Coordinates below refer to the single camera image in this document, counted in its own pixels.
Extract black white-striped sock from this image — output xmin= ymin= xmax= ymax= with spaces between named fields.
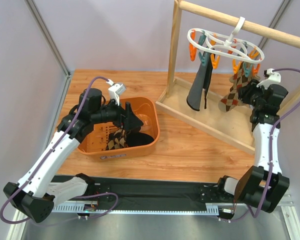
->
xmin=126 ymin=132 xmax=154 ymax=148

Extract brown argyle sock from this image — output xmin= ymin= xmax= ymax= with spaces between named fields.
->
xmin=107 ymin=128 xmax=139 ymax=150
xmin=105 ymin=132 xmax=125 ymax=151

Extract beige orange argyle sock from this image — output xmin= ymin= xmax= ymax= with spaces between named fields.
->
xmin=217 ymin=69 xmax=253 ymax=114

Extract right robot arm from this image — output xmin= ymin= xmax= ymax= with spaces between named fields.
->
xmin=217 ymin=80 xmax=290 ymax=213

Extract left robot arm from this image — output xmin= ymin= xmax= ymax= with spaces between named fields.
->
xmin=3 ymin=88 xmax=143 ymax=223

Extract wooden hanger rack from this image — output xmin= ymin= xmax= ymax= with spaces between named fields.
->
xmin=156 ymin=0 xmax=300 ymax=154

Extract white round clip hanger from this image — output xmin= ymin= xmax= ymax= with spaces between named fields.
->
xmin=187 ymin=17 xmax=265 ymax=64

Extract orange plastic basket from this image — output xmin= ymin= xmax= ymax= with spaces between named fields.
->
xmin=77 ymin=96 xmax=160 ymax=161

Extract grey black sock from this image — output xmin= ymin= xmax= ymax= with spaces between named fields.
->
xmin=186 ymin=61 xmax=213 ymax=112

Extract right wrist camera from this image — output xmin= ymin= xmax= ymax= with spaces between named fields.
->
xmin=256 ymin=68 xmax=281 ymax=90

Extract right aluminium frame post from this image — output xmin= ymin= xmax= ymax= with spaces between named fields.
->
xmin=258 ymin=0 xmax=293 ymax=50

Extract aluminium frame post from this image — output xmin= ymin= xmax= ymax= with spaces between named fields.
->
xmin=25 ymin=0 xmax=72 ymax=147
xmin=258 ymin=0 xmax=293 ymax=50

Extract left aluminium frame post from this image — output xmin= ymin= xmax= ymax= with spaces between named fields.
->
xmin=25 ymin=0 xmax=72 ymax=147

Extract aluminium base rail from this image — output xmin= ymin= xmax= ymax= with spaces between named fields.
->
xmin=27 ymin=182 xmax=296 ymax=216

